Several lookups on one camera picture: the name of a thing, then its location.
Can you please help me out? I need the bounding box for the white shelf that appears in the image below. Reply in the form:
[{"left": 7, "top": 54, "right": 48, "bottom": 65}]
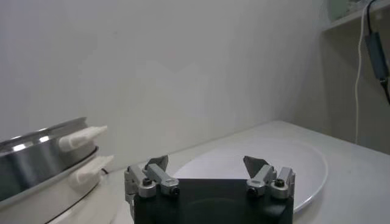
[{"left": 321, "top": 0, "right": 390, "bottom": 32}]

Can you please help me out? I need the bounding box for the white round plate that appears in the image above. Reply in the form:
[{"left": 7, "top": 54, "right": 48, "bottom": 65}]
[{"left": 173, "top": 136, "right": 329, "bottom": 214}]

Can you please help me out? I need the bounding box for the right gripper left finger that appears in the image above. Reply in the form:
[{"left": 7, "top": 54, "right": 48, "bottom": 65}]
[{"left": 124, "top": 155, "right": 180, "bottom": 203}]

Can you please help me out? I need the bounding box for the black power adapter cable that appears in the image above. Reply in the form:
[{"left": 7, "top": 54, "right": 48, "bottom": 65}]
[{"left": 364, "top": 0, "right": 390, "bottom": 105}]

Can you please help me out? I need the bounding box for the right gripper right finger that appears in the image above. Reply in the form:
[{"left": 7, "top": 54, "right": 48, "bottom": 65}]
[{"left": 243, "top": 155, "right": 296, "bottom": 200}]

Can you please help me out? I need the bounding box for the pale green shelf item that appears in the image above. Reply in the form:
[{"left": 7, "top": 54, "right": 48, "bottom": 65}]
[{"left": 327, "top": 0, "right": 361, "bottom": 21}]

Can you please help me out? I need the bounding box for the stainless steel steamer basket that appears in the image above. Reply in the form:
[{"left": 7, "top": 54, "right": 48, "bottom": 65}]
[{"left": 0, "top": 117, "right": 108, "bottom": 202}]

